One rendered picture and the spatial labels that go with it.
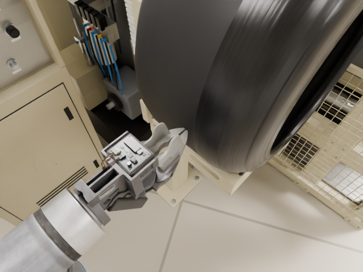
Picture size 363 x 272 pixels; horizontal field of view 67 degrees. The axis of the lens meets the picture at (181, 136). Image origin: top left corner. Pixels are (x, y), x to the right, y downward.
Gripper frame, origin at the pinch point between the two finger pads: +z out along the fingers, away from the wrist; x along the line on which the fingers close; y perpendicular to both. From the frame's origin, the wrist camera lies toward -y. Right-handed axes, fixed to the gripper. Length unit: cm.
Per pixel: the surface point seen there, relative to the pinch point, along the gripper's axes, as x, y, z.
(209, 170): 0.8, -34.3, 13.5
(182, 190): 25, -115, 28
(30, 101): 64, -32, -11
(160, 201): 30, -117, 14
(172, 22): 6.8, 17.7, 5.1
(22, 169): 63, -60, -28
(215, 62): -2.3, 16.2, 4.3
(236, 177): -7.4, -30.0, 15.3
